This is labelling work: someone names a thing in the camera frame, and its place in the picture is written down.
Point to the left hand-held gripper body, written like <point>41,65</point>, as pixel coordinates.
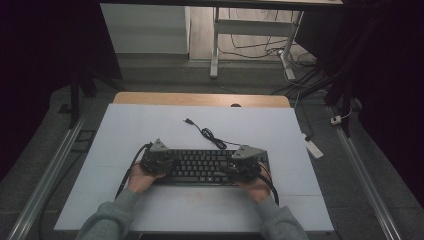
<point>155,160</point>

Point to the person's right hand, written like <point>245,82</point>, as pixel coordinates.
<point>256,190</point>

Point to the white metal stand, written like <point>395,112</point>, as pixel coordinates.
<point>250,27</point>

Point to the black table grommet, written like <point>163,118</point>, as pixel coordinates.
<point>235,105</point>

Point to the white power strip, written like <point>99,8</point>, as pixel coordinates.
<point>315,150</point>

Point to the small white adapter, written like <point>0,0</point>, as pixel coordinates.
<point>335,120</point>

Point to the dark curtain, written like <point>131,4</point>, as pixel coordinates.
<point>33,66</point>
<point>393,83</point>

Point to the white cabinet panel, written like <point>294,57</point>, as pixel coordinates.
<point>143,30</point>

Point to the black metal stand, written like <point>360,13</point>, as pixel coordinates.
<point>345,100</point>
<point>75,96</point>

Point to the aluminium rail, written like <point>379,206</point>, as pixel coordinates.
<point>366,180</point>
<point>50,173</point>

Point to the person's left hand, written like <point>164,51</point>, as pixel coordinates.
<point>141,181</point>

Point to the white table mat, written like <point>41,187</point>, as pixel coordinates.
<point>166,126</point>

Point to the black computer keyboard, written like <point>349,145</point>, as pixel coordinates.
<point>200,166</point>

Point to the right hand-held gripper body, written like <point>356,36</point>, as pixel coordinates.
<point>246,163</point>

